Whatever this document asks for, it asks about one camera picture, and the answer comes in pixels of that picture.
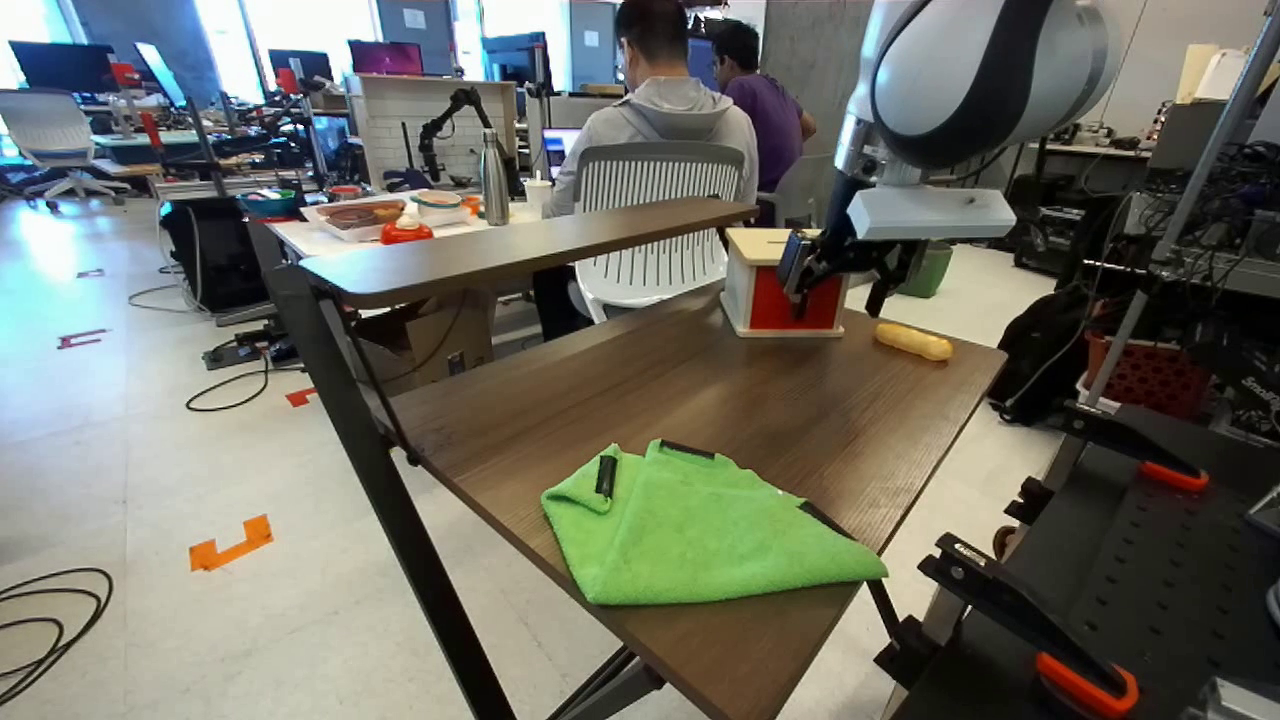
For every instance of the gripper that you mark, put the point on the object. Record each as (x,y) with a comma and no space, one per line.
(850,250)

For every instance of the red drawer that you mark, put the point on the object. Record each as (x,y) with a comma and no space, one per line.
(775,305)

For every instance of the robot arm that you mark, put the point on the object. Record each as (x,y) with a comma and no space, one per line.
(990,70)

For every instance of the small black robot arm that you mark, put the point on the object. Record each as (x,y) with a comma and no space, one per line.
(447,115)

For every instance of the small wooden drawer box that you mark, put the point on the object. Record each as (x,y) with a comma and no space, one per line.
(760,290)

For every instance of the green bin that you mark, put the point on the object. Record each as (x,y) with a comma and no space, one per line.
(927,272)

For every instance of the yellow oblong toy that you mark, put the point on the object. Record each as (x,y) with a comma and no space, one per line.
(914,341)

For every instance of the person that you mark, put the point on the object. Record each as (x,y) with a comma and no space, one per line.
(765,110)
(660,115)

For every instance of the white slatted chair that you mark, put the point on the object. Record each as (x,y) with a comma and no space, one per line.
(650,200)

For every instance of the black backpack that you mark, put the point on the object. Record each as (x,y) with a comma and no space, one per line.
(1045,350)

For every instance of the green microfibre cloth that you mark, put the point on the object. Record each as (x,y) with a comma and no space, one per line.
(690,530)

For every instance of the black marker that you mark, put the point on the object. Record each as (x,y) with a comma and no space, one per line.
(606,476)

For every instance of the laptop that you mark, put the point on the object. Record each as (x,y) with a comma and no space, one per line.
(556,150)

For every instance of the white cup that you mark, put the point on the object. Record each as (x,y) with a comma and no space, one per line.
(538,193)

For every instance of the red plastic basket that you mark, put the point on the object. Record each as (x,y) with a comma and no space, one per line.
(1150,378)

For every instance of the black clamp with orange tips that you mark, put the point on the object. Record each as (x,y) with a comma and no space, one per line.
(1010,605)
(1130,440)

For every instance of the steel bottle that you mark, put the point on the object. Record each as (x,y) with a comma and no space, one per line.
(494,180)

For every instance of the white bowl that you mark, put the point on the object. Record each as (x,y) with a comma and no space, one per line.
(437,204)

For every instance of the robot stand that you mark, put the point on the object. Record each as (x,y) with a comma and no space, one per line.
(1130,580)

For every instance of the cardboard box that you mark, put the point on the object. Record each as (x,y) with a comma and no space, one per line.
(430,340)

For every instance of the orange lidded container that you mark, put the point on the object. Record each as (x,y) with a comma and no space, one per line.
(406,232)

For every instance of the white tiled board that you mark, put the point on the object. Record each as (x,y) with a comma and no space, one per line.
(390,120)

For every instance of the tray with bowls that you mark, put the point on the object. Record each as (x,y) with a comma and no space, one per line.
(355,216)

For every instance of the monitor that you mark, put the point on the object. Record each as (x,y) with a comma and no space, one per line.
(386,57)
(62,66)
(300,64)

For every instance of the teal bowl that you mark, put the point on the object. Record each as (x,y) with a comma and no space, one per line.
(268,203)

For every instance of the power strip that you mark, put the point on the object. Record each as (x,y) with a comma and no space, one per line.
(240,350)

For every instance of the black bag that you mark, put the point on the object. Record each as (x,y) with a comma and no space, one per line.
(215,255)

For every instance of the white office chair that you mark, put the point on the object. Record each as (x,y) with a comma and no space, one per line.
(50,135)

